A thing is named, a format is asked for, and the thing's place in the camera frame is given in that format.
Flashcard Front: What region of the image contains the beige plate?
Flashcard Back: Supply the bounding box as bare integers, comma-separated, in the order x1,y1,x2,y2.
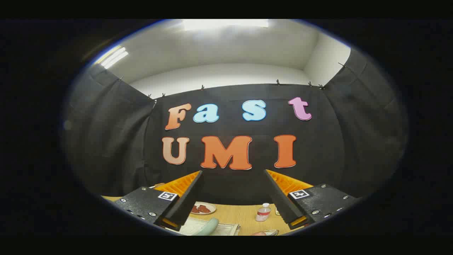
190,202,217,215

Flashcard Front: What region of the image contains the clear bottle with red label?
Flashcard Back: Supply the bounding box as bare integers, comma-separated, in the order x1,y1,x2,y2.
256,203,271,222

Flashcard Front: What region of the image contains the mint green plate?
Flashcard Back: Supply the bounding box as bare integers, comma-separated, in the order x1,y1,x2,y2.
193,218,220,236

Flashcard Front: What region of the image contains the white wire dish rack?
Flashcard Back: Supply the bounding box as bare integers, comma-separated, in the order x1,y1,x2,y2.
166,216,241,236

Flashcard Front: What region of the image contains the long ceiling light panel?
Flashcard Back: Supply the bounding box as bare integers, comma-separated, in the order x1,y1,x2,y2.
182,19,269,32

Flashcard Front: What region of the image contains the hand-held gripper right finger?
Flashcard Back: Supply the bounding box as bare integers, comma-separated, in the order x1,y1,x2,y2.
264,169,360,230

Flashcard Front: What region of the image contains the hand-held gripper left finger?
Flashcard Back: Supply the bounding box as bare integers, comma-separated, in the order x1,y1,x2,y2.
113,170,204,231

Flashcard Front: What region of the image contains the slatted ceiling light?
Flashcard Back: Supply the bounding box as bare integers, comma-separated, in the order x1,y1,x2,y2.
96,46,128,69

